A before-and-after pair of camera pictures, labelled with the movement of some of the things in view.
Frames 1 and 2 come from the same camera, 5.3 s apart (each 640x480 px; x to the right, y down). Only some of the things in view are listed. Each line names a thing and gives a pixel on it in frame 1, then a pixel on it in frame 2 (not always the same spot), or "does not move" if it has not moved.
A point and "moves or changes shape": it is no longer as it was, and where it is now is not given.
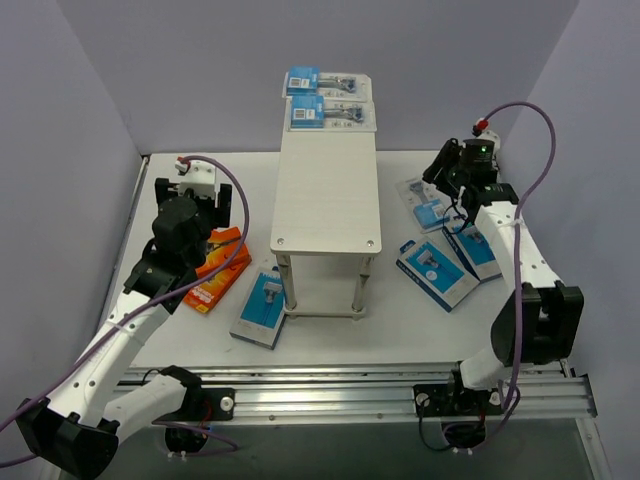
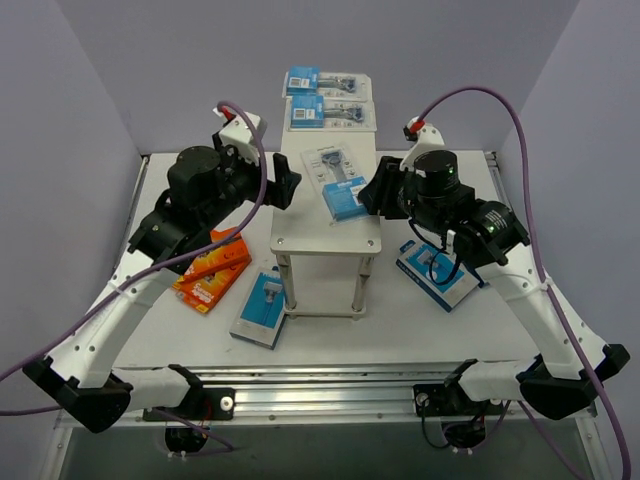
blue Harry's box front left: [263, 312] does not move
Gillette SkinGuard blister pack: [315, 114] does not move
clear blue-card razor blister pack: [429, 207] moves or changes shape
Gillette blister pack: [309, 81] does not move
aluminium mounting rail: [556, 390] does not move
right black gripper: [447, 163] to [395, 189]
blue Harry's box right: [442, 273] does not move
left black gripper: [161, 189] to [270, 188]
